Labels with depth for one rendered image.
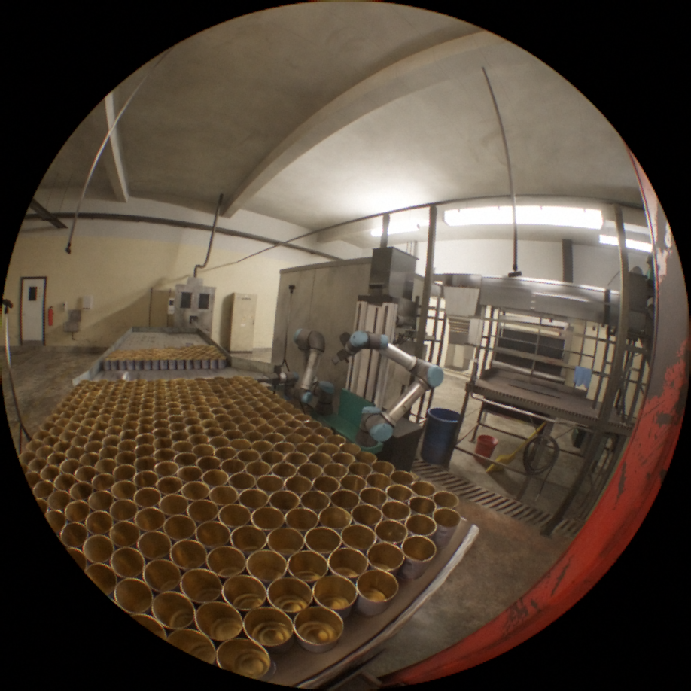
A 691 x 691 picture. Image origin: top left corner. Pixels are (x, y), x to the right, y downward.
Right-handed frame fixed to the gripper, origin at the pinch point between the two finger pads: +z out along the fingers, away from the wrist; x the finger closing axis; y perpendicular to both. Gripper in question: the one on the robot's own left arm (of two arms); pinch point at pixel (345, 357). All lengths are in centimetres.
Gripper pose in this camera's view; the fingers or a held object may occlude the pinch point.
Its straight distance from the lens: 141.6
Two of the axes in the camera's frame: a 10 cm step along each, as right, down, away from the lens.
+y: 5.2, 8.4, -1.7
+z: -2.4, 3.4, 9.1
